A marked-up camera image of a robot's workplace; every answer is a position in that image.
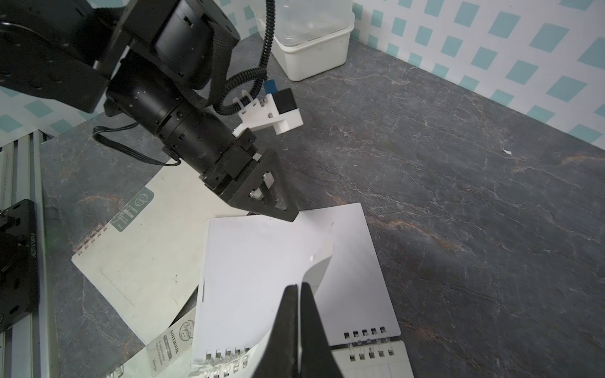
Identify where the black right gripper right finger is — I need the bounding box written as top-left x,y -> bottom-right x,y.
299,283 -> 343,378

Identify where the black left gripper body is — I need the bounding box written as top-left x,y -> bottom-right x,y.
107,56 -> 260,194

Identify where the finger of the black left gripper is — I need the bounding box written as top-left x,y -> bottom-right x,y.
227,150 -> 299,222

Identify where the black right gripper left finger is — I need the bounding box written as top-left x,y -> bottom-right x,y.
253,285 -> 299,378

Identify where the white spiral notebook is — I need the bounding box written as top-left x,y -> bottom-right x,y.
190,203 -> 413,377

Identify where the large cream spiral notebook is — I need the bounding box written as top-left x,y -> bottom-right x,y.
72,165 -> 245,344

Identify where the small green spiral notebook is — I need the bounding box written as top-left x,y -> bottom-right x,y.
107,307 -> 196,378

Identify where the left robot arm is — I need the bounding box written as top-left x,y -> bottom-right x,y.
1,1 -> 299,221

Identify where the white plastic storage box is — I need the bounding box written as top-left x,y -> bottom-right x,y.
272,0 -> 354,82

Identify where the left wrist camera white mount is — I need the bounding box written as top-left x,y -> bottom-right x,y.
233,80 -> 303,137

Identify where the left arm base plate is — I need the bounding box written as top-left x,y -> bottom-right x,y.
1,199 -> 39,332

